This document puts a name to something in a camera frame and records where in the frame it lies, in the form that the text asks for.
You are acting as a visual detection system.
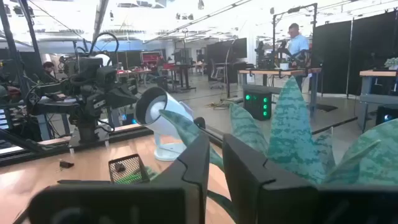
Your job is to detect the green handled scissors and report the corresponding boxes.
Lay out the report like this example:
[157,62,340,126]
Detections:
[119,167,159,185]

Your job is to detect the black mesh desk organizer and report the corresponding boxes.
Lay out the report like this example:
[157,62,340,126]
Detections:
[108,153,150,185]

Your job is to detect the black partition panels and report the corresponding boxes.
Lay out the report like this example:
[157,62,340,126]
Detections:
[311,10,398,96]

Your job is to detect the wooden top work table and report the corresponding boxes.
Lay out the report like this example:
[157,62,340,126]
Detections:
[238,67,323,118]

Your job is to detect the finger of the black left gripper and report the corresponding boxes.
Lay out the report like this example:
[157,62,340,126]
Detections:
[84,91,109,118]
[107,80,139,109]

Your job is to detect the standing person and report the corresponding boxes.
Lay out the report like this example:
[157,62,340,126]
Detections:
[286,22,312,91]

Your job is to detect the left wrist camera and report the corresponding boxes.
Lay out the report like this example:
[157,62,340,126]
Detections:
[73,57,104,78]

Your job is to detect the small potted plant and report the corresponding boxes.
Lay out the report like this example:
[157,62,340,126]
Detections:
[384,57,398,71]

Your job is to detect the black computer green lights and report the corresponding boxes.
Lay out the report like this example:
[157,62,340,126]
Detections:
[243,88,273,122]

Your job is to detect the black computer blue light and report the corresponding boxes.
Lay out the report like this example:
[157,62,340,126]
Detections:
[375,105,398,126]

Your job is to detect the wooden top side table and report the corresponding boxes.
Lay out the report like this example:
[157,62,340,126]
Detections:
[356,69,398,133]

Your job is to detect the seated person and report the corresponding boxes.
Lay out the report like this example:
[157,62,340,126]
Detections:
[40,61,60,84]

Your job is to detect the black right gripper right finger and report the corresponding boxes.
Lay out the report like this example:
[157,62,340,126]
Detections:
[222,133,319,224]

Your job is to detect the black wall screen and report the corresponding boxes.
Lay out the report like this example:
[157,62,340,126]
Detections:
[206,37,248,65]

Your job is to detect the office chair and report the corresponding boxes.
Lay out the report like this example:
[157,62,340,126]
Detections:
[209,58,227,90]

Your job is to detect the white cylindrical camera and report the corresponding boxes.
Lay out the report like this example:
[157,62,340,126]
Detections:
[134,86,196,162]

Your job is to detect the green snake plant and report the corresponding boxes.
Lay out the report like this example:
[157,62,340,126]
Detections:
[158,76,398,224]

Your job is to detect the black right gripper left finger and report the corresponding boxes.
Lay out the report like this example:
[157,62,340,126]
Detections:
[151,133,210,224]

